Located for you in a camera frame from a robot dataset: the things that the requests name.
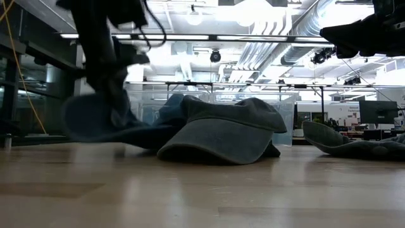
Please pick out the grey baseball cap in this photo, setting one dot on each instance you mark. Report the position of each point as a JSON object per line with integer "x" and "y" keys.
{"x": 221, "y": 139}
{"x": 348, "y": 149}

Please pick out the black computer monitor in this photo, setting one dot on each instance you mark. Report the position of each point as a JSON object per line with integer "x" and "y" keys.
{"x": 378, "y": 112}

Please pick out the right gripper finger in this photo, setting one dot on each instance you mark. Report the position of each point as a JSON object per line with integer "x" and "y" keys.
{"x": 357, "y": 50}
{"x": 351, "y": 31}

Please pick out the black aluminium rig frame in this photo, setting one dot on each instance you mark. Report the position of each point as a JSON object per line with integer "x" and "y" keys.
{"x": 9, "y": 95}

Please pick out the clear plastic container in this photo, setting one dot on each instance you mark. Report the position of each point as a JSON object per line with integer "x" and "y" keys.
{"x": 286, "y": 126}
{"x": 145, "y": 104}

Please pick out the black distant workstation frame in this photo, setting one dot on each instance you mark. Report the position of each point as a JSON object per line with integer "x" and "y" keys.
{"x": 190, "y": 83}

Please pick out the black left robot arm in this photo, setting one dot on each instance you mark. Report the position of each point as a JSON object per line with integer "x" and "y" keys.
{"x": 126, "y": 11}

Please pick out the overhead LED light bar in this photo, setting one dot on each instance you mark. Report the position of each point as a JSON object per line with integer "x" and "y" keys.
{"x": 190, "y": 37}

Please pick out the black hanging spotlight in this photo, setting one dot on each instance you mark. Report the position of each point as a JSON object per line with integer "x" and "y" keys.
{"x": 215, "y": 56}
{"x": 319, "y": 57}

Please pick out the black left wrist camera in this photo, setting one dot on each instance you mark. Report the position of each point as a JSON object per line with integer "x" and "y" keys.
{"x": 133, "y": 55}

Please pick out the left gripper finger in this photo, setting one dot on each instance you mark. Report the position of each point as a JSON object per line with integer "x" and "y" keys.
{"x": 98, "y": 82}
{"x": 118, "y": 95}

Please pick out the silver ventilation duct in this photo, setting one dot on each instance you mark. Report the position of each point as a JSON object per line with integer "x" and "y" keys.
{"x": 303, "y": 28}

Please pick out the round white pendant lamp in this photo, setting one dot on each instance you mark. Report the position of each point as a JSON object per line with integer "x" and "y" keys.
{"x": 194, "y": 17}

